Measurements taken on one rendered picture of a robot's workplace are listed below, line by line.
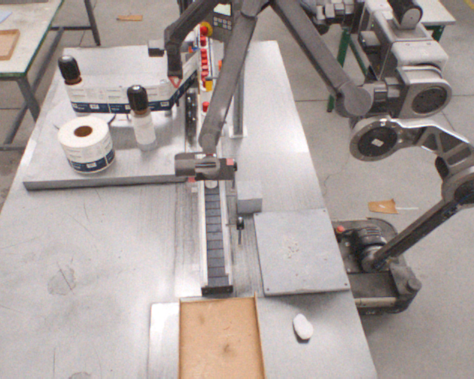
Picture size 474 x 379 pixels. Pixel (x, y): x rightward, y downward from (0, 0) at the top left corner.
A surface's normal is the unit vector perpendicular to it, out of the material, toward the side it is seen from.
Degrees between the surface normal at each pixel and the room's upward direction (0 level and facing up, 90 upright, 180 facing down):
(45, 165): 0
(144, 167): 0
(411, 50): 0
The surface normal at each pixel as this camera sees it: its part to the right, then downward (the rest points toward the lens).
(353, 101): 0.04, 0.15
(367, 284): 0.00, -0.67
